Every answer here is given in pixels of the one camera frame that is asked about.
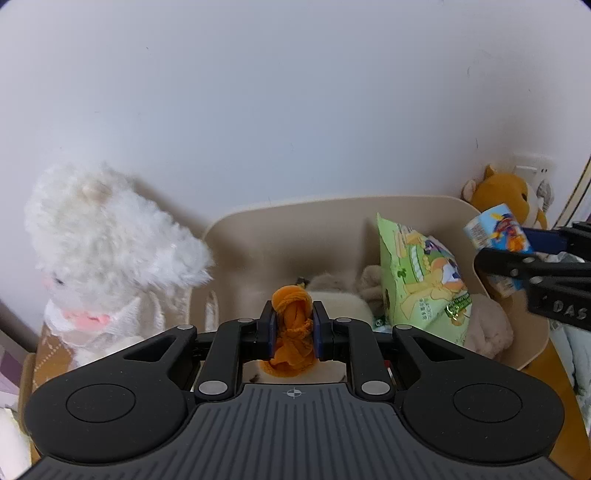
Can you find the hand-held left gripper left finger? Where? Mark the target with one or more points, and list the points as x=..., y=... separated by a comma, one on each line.
x=272, y=328

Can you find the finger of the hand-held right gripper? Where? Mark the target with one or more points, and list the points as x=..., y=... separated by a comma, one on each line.
x=508, y=267
x=545, y=239

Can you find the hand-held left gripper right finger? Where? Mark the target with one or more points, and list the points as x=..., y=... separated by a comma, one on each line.
x=316, y=330

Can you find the orange scrunchie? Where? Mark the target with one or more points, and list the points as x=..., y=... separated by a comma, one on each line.
x=293, y=323

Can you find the small blue snack packet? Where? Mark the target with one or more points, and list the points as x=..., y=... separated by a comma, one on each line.
x=503, y=226

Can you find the beige plastic bin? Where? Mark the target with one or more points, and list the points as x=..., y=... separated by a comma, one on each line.
x=286, y=230

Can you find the white rounded plush item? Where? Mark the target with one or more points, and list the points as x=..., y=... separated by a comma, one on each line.
x=344, y=307

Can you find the grey power plug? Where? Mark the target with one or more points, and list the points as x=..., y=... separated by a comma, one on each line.
x=545, y=191

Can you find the grey fluffy scrunchie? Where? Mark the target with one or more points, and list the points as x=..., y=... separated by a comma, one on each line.
x=332, y=281

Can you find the large beige fluffy scrunchie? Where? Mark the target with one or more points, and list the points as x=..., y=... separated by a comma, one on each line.
x=489, y=327

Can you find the orange plush hamster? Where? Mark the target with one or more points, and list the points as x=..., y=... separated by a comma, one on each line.
x=503, y=189

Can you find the small beige fluffy scrunchie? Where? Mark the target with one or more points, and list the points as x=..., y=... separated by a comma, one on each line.
x=371, y=286

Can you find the light green snack bag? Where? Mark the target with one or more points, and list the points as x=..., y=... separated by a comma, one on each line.
x=415, y=267

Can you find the white plush lamb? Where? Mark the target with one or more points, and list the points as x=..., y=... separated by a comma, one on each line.
x=106, y=230

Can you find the brown patterned cloth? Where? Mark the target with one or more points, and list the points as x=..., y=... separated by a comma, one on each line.
x=48, y=355

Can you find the purple item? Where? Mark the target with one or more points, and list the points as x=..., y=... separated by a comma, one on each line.
x=7, y=374

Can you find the cream door frame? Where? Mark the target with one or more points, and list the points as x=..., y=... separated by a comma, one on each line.
x=579, y=194

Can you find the white wall socket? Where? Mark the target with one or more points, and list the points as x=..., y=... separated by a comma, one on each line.
x=531, y=166

